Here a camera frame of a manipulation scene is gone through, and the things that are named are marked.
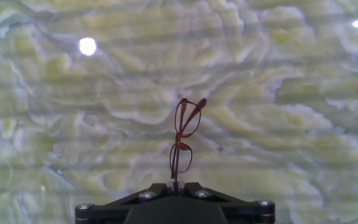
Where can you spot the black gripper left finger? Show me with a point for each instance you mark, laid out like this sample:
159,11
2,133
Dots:
110,208

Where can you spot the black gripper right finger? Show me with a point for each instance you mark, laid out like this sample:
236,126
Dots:
244,210

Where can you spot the red frame glasses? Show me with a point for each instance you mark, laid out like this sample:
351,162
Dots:
182,146

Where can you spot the green marble pattern mat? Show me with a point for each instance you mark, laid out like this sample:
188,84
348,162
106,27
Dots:
104,109

